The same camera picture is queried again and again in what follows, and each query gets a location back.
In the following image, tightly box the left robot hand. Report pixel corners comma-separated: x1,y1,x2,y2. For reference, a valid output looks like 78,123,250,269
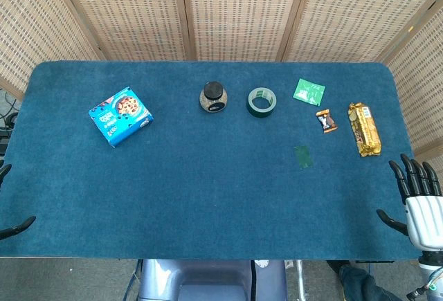
0,164,37,241

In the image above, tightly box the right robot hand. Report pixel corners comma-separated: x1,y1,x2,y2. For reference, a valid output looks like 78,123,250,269
376,154,443,252

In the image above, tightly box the metal table leg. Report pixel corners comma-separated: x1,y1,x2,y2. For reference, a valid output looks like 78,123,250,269
294,259,306,301

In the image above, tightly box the blue cookie box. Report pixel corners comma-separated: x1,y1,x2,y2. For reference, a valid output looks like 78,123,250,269
88,86,154,149

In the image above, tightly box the green sachet packet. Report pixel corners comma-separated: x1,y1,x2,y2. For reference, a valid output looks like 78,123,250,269
292,78,326,106

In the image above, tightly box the black shoe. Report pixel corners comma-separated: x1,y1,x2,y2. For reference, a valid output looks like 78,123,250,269
326,259,351,276

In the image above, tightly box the small orange candy wrapper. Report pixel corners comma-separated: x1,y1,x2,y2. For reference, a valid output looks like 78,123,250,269
315,109,338,134

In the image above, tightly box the green tape roll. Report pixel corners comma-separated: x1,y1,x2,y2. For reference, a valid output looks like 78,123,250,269
246,86,278,120

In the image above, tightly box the woven folding screen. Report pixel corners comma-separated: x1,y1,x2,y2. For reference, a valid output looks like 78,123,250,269
0,0,443,158

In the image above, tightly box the blue jeans leg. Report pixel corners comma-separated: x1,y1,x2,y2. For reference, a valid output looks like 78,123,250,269
338,265,415,301

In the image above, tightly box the grey-blue robot torso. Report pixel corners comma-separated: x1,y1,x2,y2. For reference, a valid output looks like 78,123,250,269
136,258,288,301

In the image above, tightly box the black cables bundle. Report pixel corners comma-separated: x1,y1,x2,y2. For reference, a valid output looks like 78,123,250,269
0,89,21,155

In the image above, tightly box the blue table mat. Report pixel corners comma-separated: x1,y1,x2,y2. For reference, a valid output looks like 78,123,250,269
0,60,437,261

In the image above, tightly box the glass jar with black lid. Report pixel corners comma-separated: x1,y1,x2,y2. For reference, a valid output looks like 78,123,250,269
199,82,229,113

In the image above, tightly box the gold biscuit pack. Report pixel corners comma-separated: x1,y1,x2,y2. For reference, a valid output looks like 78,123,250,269
347,102,383,158

